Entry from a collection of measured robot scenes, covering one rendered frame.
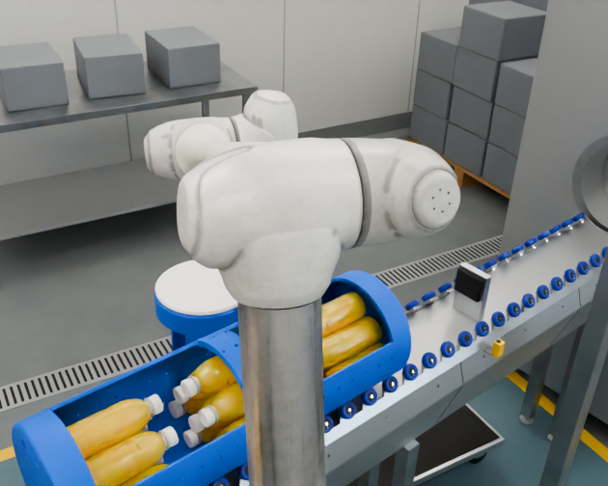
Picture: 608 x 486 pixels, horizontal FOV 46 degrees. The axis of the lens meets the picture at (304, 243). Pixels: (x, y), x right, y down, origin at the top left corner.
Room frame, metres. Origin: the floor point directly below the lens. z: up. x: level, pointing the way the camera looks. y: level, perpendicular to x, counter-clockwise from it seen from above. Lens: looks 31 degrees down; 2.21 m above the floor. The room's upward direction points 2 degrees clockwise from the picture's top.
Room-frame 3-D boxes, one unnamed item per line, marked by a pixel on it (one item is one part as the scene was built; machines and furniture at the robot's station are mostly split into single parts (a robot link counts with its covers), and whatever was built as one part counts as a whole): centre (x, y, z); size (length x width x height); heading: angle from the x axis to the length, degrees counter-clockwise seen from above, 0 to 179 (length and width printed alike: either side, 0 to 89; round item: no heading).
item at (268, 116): (1.29, 0.08, 1.68); 0.13 x 0.11 x 0.16; 111
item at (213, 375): (1.21, 0.15, 1.16); 0.19 x 0.07 x 0.07; 131
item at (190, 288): (1.71, 0.28, 1.03); 0.28 x 0.28 x 0.01
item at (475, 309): (1.76, -0.50, 1.00); 0.10 x 0.04 x 0.15; 41
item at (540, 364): (2.27, -0.98, 0.31); 0.06 x 0.06 x 0.63; 41
